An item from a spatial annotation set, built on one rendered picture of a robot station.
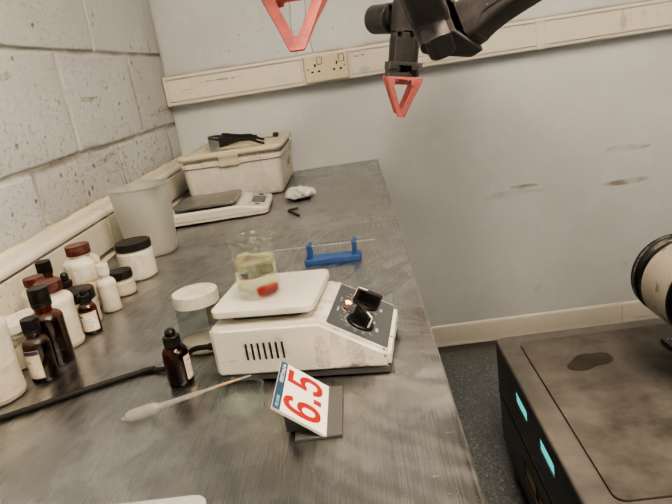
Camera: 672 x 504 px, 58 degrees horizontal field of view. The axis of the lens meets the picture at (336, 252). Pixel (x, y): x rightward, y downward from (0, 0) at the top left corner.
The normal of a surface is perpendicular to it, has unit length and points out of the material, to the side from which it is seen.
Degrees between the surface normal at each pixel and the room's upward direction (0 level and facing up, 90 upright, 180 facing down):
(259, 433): 0
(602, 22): 90
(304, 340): 90
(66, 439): 0
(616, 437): 0
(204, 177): 93
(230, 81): 90
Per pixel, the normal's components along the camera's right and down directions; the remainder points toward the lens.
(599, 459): -0.15, -0.95
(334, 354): -0.15, 0.31
